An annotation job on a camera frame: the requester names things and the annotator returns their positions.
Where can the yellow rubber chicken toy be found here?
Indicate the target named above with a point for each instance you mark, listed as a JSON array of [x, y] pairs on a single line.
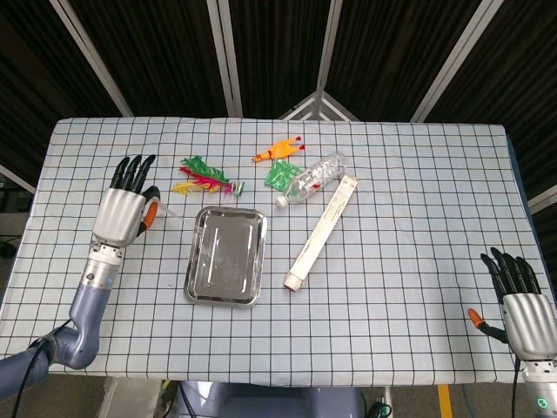
[[278, 150]]

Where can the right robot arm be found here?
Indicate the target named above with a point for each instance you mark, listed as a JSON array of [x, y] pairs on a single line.
[[539, 389]]

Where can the long white roll box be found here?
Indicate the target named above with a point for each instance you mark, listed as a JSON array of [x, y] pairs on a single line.
[[324, 226]]

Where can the clear plastic bottle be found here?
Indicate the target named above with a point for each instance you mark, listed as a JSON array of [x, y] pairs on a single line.
[[315, 176]]

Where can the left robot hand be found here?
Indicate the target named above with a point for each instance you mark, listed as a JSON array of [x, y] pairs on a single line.
[[117, 213]]

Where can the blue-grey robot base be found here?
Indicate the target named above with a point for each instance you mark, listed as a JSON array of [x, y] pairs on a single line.
[[270, 402]]

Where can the colourful feather shuttlecock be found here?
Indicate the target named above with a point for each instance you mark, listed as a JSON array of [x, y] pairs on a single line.
[[204, 178]]

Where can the green snack packet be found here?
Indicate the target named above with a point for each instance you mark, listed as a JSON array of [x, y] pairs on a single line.
[[278, 176]]

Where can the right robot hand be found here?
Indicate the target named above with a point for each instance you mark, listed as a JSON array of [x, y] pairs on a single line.
[[528, 322]]

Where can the grey metal frame post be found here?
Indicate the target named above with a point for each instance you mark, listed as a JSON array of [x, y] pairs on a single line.
[[457, 61], [326, 48], [226, 56], [91, 58]]

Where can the grey metal triangular brace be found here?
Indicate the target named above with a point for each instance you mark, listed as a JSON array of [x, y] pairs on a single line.
[[320, 104]]

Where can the checkered light blue tablecloth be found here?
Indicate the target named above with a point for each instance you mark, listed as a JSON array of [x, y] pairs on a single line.
[[391, 261]]

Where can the metal tray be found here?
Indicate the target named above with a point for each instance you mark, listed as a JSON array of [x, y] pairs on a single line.
[[226, 257]]

